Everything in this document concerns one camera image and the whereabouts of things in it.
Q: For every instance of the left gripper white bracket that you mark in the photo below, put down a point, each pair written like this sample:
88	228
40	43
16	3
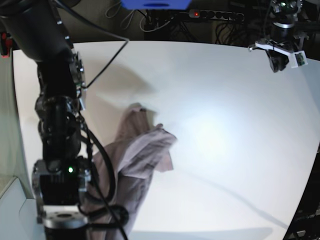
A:
280	54

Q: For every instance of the red black clamp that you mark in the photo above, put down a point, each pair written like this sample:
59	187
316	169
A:
6	43

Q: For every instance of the white power strip red switch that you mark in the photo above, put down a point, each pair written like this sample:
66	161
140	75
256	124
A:
216	15

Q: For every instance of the mauve pink t-shirt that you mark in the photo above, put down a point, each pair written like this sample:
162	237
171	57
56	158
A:
139	149

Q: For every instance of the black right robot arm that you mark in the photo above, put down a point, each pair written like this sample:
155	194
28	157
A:
74	182

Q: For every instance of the blue box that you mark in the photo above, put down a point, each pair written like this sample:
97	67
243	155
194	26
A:
155	4

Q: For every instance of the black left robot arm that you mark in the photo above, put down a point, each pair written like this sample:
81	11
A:
281	41

